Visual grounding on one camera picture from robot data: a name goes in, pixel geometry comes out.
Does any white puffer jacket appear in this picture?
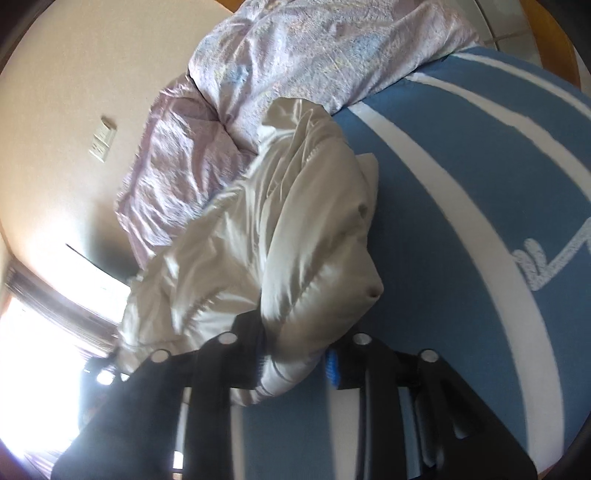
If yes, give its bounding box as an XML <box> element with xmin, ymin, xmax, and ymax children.
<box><xmin>117</xmin><ymin>97</ymin><xmax>386</xmax><ymax>408</ymax></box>

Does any white wall socket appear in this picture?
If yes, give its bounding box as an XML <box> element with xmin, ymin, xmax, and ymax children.
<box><xmin>89</xmin><ymin>138</ymin><xmax>112</xmax><ymax>163</ymax></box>

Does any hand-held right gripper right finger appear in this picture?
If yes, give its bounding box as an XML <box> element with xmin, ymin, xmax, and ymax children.
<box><xmin>323</xmin><ymin>330</ymin><xmax>539</xmax><ymax>480</ymax></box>

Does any pink floral duvet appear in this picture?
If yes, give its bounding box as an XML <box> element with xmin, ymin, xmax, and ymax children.
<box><xmin>113</xmin><ymin>0</ymin><xmax>485</xmax><ymax>260</ymax></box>

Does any blue striped bed sheet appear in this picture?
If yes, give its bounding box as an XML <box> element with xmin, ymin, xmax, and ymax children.
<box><xmin>231</xmin><ymin>46</ymin><xmax>591</xmax><ymax>480</ymax></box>

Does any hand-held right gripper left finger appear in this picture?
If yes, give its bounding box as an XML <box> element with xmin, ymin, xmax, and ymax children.
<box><xmin>51</xmin><ymin>311</ymin><xmax>269</xmax><ymax>480</ymax></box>

